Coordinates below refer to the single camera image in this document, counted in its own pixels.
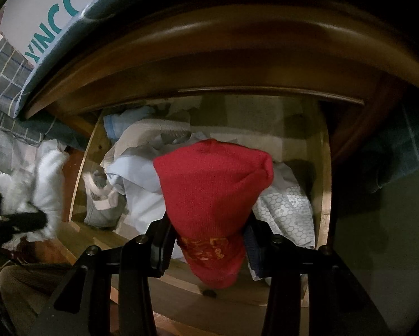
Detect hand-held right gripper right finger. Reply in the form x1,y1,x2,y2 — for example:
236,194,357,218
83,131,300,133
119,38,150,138
243,217,394,336

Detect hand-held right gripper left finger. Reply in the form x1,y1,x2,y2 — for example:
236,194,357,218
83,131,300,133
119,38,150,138
29,217,177,336

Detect fluffy white cloth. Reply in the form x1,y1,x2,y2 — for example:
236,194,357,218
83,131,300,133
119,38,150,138
1,149,70,242

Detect wooden drawer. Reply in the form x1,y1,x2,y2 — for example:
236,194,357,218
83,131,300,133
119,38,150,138
67,93,332,326

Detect red knitted sock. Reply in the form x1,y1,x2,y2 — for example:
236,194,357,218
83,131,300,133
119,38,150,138
153,139,275,290

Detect white drawer liner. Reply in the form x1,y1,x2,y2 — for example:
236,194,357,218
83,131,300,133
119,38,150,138
195,94,320,163

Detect hexagon-patterned white garment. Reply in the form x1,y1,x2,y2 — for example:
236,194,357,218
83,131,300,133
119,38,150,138
253,163,317,251

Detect person's olive trouser leg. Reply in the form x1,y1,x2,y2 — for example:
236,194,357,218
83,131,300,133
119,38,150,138
0,262,77,336

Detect beige garment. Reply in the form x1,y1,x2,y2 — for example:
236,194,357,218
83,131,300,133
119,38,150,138
104,117,192,163

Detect grey plaid blanket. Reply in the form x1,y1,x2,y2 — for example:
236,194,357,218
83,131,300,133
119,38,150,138
0,37,35,120

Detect light blue garment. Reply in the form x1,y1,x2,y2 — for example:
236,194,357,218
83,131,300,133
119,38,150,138
103,106,157,139

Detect blue checked cloth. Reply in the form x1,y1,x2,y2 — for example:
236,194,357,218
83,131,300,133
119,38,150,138
17,0,419,195

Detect white shoe box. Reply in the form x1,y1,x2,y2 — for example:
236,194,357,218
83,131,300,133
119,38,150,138
1,0,126,65

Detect wooden nightstand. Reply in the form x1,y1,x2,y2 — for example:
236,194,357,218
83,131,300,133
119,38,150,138
24,5,419,169

